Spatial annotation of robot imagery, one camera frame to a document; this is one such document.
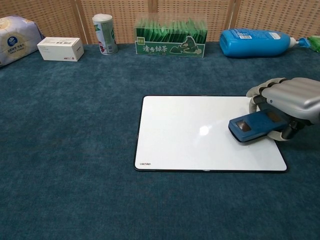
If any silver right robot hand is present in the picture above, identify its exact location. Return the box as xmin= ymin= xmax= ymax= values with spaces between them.
xmin=246 ymin=77 xmax=320 ymax=143

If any blue whiteboard eraser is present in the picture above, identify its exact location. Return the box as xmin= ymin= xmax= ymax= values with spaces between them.
xmin=228 ymin=110 xmax=288 ymax=144

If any green wet wipes pack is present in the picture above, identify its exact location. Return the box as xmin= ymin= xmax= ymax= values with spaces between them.
xmin=307 ymin=35 xmax=320 ymax=53

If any blue detergent pump bottle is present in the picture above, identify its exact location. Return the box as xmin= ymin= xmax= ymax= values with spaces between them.
xmin=219 ymin=28 xmax=312 ymax=59

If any white whiteboard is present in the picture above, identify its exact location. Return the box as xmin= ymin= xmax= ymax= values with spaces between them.
xmin=134 ymin=95 xmax=288 ymax=173

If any green tea bag box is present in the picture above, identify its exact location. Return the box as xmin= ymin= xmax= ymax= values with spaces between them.
xmin=134 ymin=17 xmax=208 ymax=59

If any green can with white lid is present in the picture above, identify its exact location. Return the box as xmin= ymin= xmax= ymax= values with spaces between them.
xmin=92 ymin=13 xmax=119 ymax=56

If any teal table mat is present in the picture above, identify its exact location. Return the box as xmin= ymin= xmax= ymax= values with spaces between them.
xmin=0 ymin=41 xmax=320 ymax=240

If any white cardboard box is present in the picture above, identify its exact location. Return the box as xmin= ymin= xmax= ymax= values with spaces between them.
xmin=36 ymin=36 xmax=85 ymax=62

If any bamboo folding screen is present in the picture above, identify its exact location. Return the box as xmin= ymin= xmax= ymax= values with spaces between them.
xmin=0 ymin=0 xmax=320 ymax=46

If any tissue paper pack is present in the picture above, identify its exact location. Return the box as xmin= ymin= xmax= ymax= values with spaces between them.
xmin=0 ymin=15 xmax=45 ymax=68

